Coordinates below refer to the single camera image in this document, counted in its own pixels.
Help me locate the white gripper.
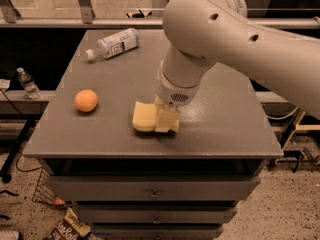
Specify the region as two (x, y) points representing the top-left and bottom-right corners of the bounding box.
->
(154, 69), (200, 133)

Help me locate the yellow sponge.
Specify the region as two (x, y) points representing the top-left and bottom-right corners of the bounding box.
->
(131, 100), (180, 134)

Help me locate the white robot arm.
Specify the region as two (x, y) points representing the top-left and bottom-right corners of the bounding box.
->
(156, 0), (320, 118)

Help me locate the lying plastic water bottle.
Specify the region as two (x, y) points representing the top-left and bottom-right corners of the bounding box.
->
(86, 28), (139, 61)

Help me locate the orange fruit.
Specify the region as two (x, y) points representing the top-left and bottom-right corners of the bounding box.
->
(74, 89), (98, 112)

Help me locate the grey drawer cabinet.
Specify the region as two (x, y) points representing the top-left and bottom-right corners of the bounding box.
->
(24, 30), (281, 240)

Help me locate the top drawer knob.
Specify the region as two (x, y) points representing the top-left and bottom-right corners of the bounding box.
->
(149, 190), (159, 200)

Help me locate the drawer knob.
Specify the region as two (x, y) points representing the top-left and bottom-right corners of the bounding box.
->
(149, 190), (159, 200)
(153, 217), (161, 225)

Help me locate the middle drawer knob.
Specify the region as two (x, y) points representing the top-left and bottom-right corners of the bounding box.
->
(153, 217), (161, 225)

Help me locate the small standing water bottle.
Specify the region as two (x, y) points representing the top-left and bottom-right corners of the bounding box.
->
(17, 67), (41, 100)

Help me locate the brown snack bag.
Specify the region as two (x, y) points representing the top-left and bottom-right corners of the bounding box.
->
(43, 208), (91, 240)

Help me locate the wire basket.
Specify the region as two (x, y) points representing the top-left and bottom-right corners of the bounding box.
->
(32, 169), (56, 206)

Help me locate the metal rail frame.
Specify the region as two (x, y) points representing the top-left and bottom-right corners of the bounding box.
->
(0, 0), (320, 29)

